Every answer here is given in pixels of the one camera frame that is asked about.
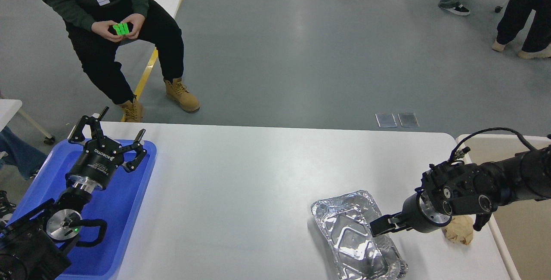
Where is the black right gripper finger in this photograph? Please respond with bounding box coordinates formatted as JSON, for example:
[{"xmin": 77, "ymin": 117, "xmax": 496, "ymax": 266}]
[{"xmin": 369, "ymin": 213, "xmax": 405, "ymax": 237}]

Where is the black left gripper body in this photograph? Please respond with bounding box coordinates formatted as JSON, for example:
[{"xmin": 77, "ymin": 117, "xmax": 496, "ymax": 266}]
[{"xmin": 65, "ymin": 137, "xmax": 122, "ymax": 190}]

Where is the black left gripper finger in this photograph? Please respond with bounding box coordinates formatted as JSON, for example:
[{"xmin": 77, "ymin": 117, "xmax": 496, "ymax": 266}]
[
  {"xmin": 115, "ymin": 129, "xmax": 147, "ymax": 172},
  {"xmin": 68, "ymin": 106, "xmax": 109, "ymax": 145}
]

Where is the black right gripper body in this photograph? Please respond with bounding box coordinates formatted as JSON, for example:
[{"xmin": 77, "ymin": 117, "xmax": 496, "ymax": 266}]
[{"xmin": 398, "ymin": 191, "xmax": 452, "ymax": 233}]

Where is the aluminium foil tray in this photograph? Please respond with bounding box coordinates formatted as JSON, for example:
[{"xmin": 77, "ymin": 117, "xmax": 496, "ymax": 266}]
[{"xmin": 311, "ymin": 190, "xmax": 408, "ymax": 280}]

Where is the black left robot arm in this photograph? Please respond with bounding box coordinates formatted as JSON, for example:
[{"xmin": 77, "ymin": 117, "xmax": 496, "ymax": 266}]
[{"xmin": 0, "ymin": 109, "xmax": 157, "ymax": 280}]

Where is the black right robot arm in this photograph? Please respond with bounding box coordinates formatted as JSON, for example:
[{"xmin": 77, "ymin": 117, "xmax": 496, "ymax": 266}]
[{"xmin": 369, "ymin": 129, "xmax": 551, "ymax": 237}]

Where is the tan boot left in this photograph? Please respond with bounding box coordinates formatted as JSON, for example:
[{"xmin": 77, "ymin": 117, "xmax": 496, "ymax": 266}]
[{"xmin": 118, "ymin": 96, "xmax": 144, "ymax": 123}]

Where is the tan boot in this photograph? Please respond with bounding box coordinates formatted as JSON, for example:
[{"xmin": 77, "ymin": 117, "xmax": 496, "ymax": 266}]
[
  {"xmin": 118, "ymin": 96, "xmax": 144, "ymax": 123},
  {"xmin": 164, "ymin": 78, "xmax": 200, "ymax": 113}
]

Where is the crumpled brown paper ball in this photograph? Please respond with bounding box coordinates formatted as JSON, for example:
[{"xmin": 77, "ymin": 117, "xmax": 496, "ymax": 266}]
[{"xmin": 443, "ymin": 215, "xmax": 474, "ymax": 245}]

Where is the blue plastic tray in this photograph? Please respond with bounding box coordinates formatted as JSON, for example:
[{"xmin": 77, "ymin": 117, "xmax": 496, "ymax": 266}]
[{"xmin": 11, "ymin": 141, "xmax": 157, "ymax": 280}]

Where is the tan boot right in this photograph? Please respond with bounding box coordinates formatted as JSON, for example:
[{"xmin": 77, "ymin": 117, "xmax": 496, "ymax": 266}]
[{"xmin": 164, "ymin": 78, "xmax": 200, "ymax": 113}]

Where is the blue jeans leg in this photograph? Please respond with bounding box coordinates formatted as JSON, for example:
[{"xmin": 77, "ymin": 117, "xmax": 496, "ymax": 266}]
[{"xmin": 0, "ymin": 126, "xmax": 47, "ymax": 180}]

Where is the white side table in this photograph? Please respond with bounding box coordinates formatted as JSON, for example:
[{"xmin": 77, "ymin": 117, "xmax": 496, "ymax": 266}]
[{"xmin": 0, "ymin": 98, "xmax": 57, "ymax": 145}]

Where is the right metal floor plate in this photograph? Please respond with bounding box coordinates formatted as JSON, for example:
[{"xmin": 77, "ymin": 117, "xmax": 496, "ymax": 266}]
[{"xmin": 398, "ymin": 113, "xmax": 420, "ymax": 127}]

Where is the metal floor plate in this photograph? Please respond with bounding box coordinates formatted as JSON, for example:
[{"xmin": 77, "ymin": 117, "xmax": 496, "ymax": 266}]
[
  {"xmin": 375, "ymin": 113, "xmax": 398, "ymax": 128},
  {"xmin": 398, "ymin": 113, "xmax": 420, "ymax": 127}
]

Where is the left metal floor plate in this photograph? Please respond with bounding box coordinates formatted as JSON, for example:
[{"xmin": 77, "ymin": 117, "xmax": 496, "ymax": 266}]
[{"xmin": 375, "ymin": 113, "xmax": 398, "ymax": 128}]

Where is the beige plastic bin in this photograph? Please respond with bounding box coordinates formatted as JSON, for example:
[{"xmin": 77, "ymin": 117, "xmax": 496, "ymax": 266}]
[{"xmin": 465, "ymin": 134, "xmax": 551, "ymax": 280}]

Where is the green puzzle cube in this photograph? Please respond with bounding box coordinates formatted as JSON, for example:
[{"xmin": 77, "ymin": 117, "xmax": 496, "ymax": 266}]
[{"xmin": 110, "ymin": 23, "xmax": 133, "ymax": 36}]

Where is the seated person in green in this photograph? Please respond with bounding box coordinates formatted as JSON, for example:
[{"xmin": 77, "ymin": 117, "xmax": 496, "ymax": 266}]
[{"xmin": 42, "ymin": 0, "xmax": 184, "ymax": 105}]

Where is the standing person in black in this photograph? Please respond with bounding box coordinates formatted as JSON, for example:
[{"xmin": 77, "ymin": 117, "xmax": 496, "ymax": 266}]
[{"xmin": 492, "ymin": 0, "xmax": 551, "ymax": 60}]

